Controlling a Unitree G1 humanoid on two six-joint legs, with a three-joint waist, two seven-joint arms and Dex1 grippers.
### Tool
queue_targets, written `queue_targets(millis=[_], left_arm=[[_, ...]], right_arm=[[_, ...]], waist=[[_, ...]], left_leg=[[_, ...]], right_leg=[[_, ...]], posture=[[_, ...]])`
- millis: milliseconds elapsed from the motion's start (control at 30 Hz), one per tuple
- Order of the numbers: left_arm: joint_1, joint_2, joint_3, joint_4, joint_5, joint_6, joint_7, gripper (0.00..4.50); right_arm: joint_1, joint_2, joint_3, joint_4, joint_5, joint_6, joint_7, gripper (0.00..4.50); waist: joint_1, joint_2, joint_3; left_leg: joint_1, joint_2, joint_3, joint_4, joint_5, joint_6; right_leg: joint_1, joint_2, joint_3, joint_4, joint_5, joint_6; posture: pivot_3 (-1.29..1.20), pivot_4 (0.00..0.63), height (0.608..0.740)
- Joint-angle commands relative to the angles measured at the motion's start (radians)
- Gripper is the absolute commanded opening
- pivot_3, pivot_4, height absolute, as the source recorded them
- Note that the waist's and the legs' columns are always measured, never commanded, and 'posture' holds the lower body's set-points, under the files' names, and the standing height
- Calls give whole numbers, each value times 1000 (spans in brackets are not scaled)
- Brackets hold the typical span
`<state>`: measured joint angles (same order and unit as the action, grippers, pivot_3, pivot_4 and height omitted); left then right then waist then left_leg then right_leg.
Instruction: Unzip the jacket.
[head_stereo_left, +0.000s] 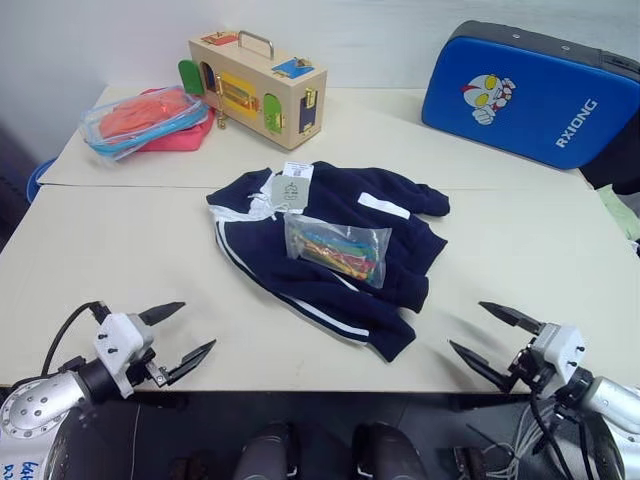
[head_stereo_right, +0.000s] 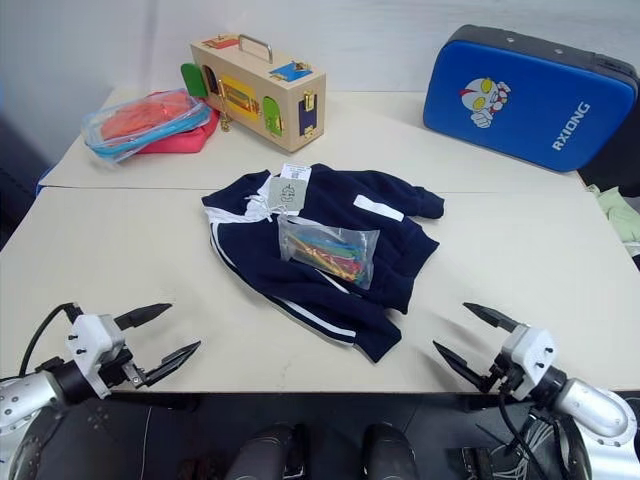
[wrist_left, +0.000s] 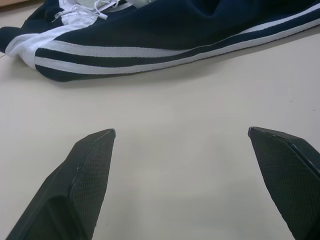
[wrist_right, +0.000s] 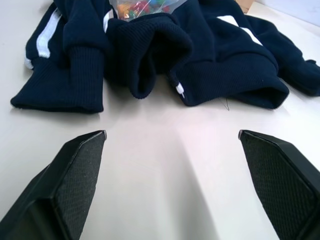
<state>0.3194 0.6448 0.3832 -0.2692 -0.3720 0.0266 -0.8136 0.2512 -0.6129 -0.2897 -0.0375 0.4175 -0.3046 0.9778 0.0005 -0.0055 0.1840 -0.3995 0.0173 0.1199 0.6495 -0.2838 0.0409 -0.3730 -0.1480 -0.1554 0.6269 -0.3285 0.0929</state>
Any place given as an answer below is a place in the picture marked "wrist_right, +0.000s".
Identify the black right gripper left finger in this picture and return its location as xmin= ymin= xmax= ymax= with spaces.
xmin=0 ymin=129 xmax=108 ymax=240

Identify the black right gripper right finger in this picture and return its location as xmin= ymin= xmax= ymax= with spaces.
xmin=238 ymin=129 xmax=320 ymax=240

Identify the clear bag of colourful pieces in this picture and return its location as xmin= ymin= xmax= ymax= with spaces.
xmin=109 ymin=0 xmax=190 ymax=23

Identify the navy blue zip jacket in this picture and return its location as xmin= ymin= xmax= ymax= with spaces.
xmin=10 ymin=0 xmax=320 ymax=114

